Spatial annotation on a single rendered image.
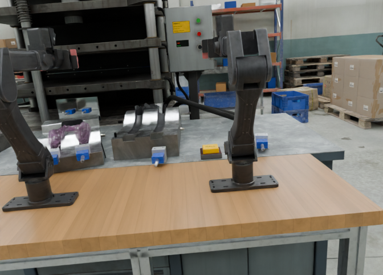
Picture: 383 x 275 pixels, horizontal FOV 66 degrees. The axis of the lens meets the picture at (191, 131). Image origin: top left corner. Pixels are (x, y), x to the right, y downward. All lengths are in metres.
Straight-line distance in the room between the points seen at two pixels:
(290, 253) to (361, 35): 7.58
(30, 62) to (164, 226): 0.58
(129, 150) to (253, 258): 0.72
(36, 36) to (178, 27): 1.10
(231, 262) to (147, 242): 0.73
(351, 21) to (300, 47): 1.31
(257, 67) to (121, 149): 0.69
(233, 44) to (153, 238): 0.49
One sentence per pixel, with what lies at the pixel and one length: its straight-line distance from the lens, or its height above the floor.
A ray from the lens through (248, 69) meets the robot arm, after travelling 0.69.
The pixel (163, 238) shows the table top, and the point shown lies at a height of 0.78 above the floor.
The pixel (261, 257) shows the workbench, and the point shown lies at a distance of 1.44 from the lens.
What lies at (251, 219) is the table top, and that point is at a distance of 0.75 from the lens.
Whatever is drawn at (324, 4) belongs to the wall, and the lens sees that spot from 8.34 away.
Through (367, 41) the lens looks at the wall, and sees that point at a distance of 8.74.
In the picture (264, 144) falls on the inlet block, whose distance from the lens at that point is 1.18.
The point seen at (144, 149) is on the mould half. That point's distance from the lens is 1.18.
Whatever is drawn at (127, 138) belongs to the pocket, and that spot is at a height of 0.87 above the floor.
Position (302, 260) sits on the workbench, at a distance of 1.50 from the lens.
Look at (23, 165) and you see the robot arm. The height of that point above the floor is 0.93.
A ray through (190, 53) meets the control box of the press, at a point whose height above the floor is 1.19.
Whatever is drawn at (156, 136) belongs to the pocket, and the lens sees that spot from 1.21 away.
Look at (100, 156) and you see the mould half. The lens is 1.19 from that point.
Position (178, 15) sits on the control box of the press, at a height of 1.42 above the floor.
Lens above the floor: 1.20
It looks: 15 degrees down
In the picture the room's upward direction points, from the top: 4 degrees counter-clockwise
